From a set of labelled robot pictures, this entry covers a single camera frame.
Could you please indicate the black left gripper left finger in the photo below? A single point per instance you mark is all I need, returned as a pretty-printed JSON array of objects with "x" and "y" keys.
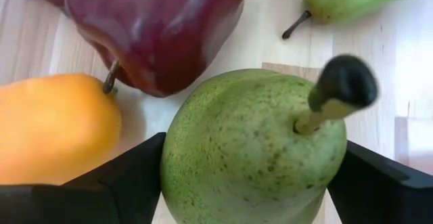
[{"x": 84, "y": 200}]

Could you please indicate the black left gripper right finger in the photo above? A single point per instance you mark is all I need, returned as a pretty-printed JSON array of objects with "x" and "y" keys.
[{"x": 382, "y": 197}]

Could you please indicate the orange yellow mango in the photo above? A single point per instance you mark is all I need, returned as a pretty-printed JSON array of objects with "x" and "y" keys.
[{"x": 50, "y": 129}]

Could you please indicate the speckled green pear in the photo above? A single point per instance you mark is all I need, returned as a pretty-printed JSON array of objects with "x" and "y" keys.
[{"x": 236, "y": 156}]

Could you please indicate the dark red apple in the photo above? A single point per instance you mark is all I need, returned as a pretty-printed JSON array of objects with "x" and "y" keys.
[{"x": 152, "y": 24}]

